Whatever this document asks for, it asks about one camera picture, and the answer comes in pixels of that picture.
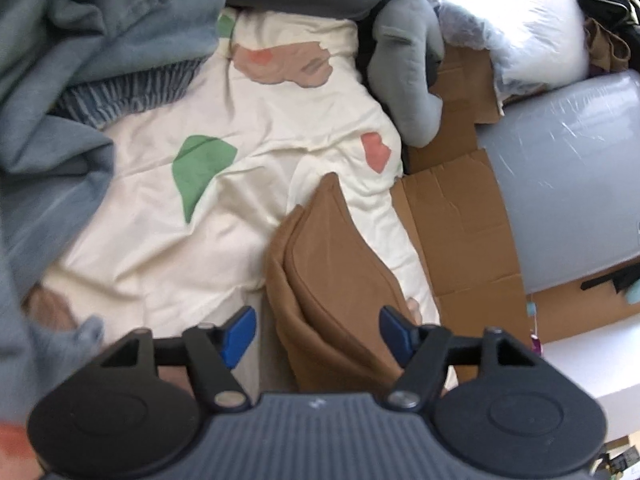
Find grey plastic-wrapped roll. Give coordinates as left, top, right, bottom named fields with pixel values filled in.
left=475, top=70, right=640, bottom=293

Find cream bear-print bed sheet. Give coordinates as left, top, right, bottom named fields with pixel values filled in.
left=25, top=7, right=458, bottom=396

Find plastic-wrapped white pillow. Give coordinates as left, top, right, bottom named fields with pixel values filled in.
left=420, top=0, right=591, bottom=108

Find black bar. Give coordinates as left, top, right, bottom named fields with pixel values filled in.
left=580, top=270, right=640, bottom=291

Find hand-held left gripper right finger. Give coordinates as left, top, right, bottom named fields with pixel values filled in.
left=378, top=305, right=537, bottom=411

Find brown cardboard sheet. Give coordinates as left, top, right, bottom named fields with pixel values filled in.
left=392, top=42, right=640, bottom=386

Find brown shirt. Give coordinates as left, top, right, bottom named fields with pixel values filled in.
left=265, top=172, right=421, bottom=393

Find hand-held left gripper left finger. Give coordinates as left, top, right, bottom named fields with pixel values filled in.
left=100, top=306, right=258, bottom=412

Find white box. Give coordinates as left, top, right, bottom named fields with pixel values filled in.
left=540, top=317, right=640, bottom=443

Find grey neck pillow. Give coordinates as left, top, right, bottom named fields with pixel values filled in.
left=372, top=0, right=446, bottom=147

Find blue striped cloth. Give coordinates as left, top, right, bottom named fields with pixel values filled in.
left=50, top=57, right=208, bottom=128

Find light blue jeans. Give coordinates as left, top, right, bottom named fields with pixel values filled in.
left=0, top=0, right=230, bottom=416

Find tan cloth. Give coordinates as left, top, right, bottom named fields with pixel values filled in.
left=584, top=17, right=632, bottom=75

